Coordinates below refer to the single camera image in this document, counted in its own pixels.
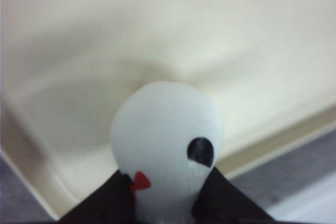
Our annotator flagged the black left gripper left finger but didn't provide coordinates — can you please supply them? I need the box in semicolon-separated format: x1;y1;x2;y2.
59;171;137;223

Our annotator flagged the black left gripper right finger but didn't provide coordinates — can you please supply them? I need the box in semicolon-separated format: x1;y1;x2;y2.
191;167;278;223

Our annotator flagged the panda bun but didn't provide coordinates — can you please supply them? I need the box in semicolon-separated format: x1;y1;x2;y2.
110;82;223;223

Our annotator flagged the beige rectangular tray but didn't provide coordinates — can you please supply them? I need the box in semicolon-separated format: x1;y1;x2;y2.
1;0;335;218

